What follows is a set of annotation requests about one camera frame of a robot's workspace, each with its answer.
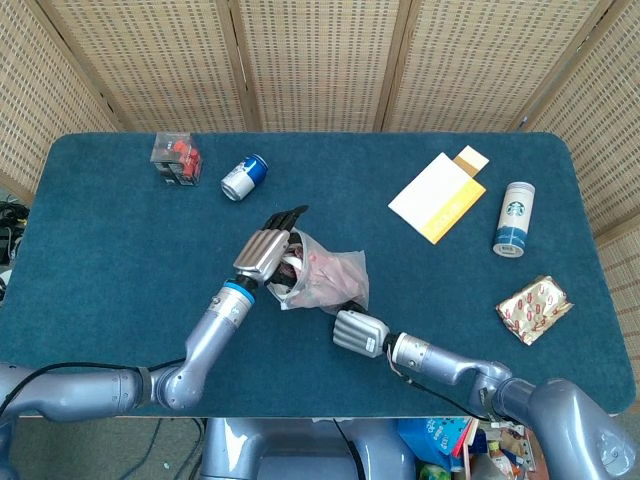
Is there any blue silver soda can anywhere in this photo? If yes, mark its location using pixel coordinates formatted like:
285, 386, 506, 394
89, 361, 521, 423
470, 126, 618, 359
220, 153, 270, 202

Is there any clear box with red toy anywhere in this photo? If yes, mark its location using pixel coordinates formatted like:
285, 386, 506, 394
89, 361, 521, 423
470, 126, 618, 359
149, 131, 204, 188

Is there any Starbucks coffee can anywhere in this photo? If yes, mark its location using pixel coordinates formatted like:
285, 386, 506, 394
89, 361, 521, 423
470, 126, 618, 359
491, 181, 535, 259

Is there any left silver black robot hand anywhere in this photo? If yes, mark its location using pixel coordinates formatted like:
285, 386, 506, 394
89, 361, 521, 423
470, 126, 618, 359
232, 204, 310, 289

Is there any gold red foil packet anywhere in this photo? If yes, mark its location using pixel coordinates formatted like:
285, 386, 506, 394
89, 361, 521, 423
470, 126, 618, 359
495, 274, 575, 347

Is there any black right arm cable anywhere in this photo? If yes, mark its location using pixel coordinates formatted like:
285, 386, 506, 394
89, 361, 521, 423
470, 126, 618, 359
399, 377, 494, 421

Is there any white brown card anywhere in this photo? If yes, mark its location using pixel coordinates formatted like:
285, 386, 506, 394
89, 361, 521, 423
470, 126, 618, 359
454, 145, 491, 178

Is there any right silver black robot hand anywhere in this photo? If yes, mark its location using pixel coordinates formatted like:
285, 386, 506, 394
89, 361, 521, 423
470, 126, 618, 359
332, 299, 391, 359

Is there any blue snack package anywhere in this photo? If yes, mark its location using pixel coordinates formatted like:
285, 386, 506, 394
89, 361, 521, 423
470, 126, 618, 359
397, 417, 474, 471

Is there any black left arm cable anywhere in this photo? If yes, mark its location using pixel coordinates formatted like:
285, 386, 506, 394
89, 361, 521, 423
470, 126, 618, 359
0, 359, 186, 421

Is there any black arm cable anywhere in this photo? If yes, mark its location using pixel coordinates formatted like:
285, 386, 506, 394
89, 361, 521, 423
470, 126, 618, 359
399, 377, 494, 421
0, 359, 186, 421

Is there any blue table cloth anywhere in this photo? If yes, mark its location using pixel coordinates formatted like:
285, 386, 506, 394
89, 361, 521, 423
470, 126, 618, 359
0, 131, 637, 419

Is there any clear plastic zip bag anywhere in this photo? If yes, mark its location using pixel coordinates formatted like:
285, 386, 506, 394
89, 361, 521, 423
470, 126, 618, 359
266, 227, 370, 315

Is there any blue-grey robot torso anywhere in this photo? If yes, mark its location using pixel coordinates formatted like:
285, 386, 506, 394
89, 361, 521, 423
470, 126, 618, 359
199, 417, 416, 480

